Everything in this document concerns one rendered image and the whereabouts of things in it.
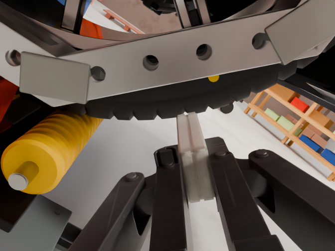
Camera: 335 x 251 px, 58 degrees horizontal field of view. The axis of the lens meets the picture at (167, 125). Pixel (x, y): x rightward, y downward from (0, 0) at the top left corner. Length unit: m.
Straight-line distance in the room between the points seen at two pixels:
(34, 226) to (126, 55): 0.50
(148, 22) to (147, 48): 9.77
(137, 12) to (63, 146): 9.76
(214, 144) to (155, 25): 9.85
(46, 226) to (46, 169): 0.39
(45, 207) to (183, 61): 0.55
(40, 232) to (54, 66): 0.47
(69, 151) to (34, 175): 0.05
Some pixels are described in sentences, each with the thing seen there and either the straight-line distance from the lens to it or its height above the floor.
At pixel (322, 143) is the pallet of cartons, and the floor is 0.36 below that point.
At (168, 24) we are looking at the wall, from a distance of 10.00.
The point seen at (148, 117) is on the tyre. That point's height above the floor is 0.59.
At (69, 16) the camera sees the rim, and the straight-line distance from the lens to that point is 0.37.
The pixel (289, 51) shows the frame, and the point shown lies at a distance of 0.26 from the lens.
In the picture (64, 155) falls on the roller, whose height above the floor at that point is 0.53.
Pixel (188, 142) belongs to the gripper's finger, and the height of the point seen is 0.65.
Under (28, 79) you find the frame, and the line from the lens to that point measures 0.27.
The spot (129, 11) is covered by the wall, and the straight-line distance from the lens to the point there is 10.07.
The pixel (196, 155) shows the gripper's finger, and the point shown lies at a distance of 0.15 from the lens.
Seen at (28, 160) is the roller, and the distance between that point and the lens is 0.31.
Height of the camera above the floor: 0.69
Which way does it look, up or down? 16 degrees down
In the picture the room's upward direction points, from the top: 35 degrees clockwise
